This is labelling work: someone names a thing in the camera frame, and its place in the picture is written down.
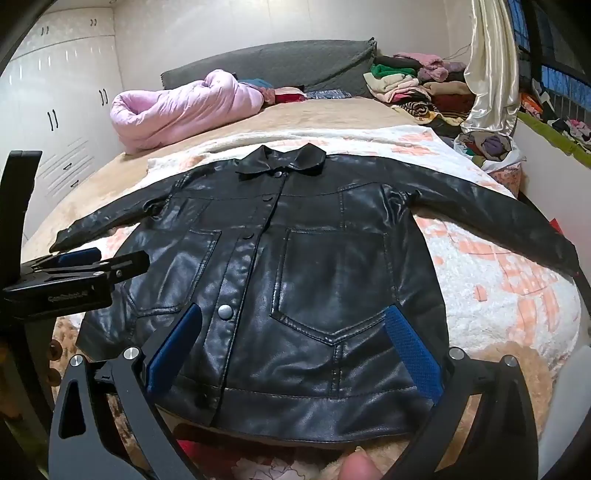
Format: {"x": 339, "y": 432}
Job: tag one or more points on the cream satin curtain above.
{"x": 491, "y": 69}

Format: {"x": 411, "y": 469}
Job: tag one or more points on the plastic bag of clothes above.
{"x": 489, "y": 150}

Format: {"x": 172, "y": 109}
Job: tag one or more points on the black leather jacket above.
{"x": 295, "y": 277}

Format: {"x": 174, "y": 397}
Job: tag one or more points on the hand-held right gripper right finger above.
{"x": 411, "y": 350}

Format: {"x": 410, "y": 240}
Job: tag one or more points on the clothes heap on windowsill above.
{"x": 572, "y": 127}

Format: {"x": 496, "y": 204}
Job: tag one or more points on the pile of folded clothes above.
{"x": 415, "y": 87}

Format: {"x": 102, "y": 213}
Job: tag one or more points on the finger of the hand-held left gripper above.
{"x": 129, "y": 265}
{"x": 81, "y": 256}

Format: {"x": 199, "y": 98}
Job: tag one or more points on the white orange fleece blanket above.
{"x": 498, "y": 286}

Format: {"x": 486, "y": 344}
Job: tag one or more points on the colourful clothes beside quilt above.
{"x": 286, "y": 92}

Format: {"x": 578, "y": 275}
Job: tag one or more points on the white wardrobe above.
{"x": 60, "y": 106}

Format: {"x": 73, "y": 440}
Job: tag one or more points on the window grille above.
{"x": 554, "y": 55}

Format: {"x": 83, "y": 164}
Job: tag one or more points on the beige bed sheet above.
{"x": 323, "y": 115}

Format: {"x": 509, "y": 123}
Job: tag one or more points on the grey headboard cushion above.
{"x": 277, "y": 64}

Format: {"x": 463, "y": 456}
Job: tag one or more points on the green windowsill cloth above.
{"x": 549, "y": 134}

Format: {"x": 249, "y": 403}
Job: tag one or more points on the person's right hand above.
{"x": 361, "y": 466}

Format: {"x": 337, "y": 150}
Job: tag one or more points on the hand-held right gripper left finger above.
{"x": 175, "y": 344}

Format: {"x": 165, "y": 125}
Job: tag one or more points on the pink quilt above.
{"x": 184, "y": 110}

